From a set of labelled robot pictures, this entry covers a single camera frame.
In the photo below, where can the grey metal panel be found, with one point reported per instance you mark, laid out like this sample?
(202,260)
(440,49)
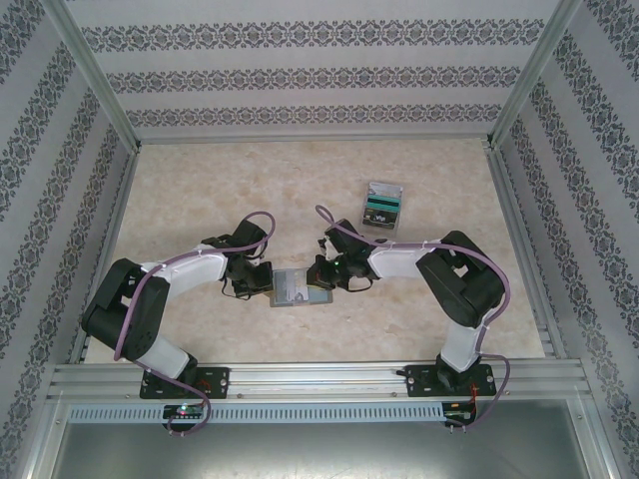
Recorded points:
(319,454)

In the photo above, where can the left controller circuit board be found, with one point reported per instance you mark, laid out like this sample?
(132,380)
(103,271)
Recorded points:
(185,411)

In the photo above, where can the silver metal card holder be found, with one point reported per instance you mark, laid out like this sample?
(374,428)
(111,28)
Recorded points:
(319,298)

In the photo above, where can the grey printed credit card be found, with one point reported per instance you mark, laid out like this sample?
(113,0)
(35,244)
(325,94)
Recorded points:
(287,284)

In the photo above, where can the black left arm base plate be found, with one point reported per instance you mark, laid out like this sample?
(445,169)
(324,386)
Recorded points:
(217,381)

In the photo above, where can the silver grey credit card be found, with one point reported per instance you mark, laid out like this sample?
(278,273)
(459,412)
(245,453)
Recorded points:
(387,188)

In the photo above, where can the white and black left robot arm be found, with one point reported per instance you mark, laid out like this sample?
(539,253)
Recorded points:
(190,272)

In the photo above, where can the aluminium table side rail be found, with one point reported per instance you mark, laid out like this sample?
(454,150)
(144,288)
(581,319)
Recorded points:
(109,249)
(514,224)

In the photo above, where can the controller circuit board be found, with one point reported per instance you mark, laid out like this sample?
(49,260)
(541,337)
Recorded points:
(459,415)
(185,411)

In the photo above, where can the aluminium mounting rail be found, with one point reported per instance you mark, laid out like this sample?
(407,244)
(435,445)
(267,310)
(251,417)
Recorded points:
(319,381)

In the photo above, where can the aluminium frame post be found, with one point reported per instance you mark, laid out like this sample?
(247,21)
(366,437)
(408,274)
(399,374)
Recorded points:
(89,65)
(535,65)

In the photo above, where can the teal credit card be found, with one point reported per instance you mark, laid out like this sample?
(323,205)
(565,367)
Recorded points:
(384,198)

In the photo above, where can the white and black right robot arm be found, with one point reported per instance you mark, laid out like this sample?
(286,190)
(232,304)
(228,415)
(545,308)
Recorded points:
(394,262)

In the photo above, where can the right controller circuit board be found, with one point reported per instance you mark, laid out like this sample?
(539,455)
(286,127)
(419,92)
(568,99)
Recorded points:
(459,415)

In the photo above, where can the aluminium frame beam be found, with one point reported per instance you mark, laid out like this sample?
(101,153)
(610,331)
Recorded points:
(601,439)
(42,439)

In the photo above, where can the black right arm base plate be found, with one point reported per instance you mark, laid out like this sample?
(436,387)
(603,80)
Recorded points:
(419,381)

